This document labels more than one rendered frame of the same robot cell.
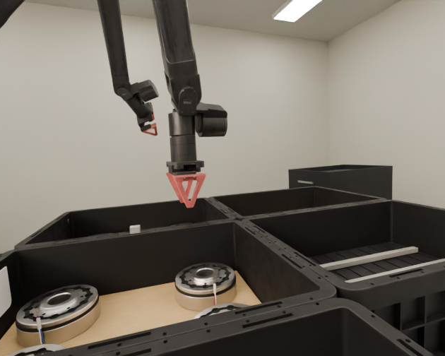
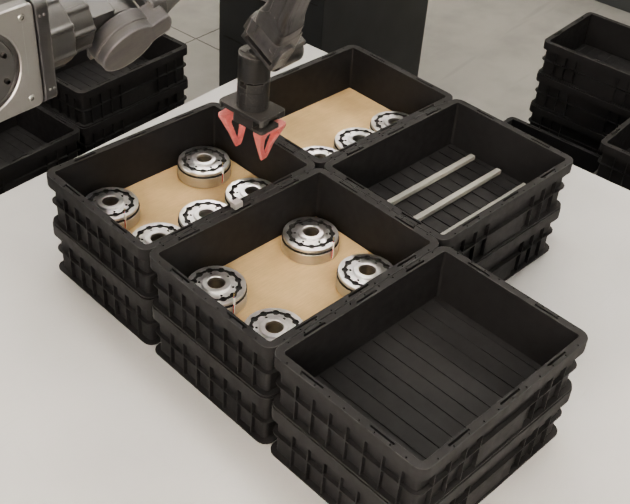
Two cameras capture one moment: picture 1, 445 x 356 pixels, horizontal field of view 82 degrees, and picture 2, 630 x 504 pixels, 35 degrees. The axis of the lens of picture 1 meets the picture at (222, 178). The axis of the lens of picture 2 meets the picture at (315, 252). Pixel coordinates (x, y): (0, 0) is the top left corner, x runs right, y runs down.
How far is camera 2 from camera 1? 144 cm
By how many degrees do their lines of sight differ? 44
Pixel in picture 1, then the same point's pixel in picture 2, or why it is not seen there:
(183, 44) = (299, 17)
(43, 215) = not seen: outside the picture
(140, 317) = (277, 280)
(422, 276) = (478, 221)
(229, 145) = not seen: outside the picture
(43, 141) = not seen: outside the picture
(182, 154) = (261, 104)
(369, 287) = (453, 235)
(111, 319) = (255, 287)
